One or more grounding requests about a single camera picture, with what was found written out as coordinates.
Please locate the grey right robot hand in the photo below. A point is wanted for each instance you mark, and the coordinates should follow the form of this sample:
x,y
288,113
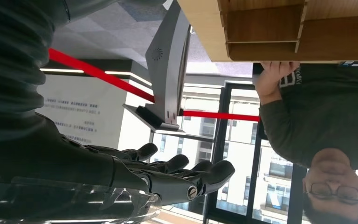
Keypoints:
x,y
74,173

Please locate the person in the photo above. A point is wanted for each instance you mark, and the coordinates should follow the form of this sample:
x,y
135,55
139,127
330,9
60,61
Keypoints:
x,y
327,117

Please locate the wooden compartment tray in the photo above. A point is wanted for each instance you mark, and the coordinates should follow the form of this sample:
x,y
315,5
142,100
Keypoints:
x,y
265,28

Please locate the red floor tape stripe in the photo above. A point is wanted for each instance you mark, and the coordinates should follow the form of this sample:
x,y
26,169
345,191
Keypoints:
x,y
105,75

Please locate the grey kiosk display stand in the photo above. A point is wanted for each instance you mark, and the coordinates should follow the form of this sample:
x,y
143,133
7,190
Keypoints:
x,y
166,68

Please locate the black-rimmed eyeglasses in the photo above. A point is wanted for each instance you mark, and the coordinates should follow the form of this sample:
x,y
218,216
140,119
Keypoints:
x,y
336,191

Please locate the white wall poster with text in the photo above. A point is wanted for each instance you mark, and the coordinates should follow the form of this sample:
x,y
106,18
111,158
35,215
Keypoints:
x,y
80,108

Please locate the black window frame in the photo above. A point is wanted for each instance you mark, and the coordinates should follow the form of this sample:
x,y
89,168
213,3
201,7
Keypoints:
x,y
253,173

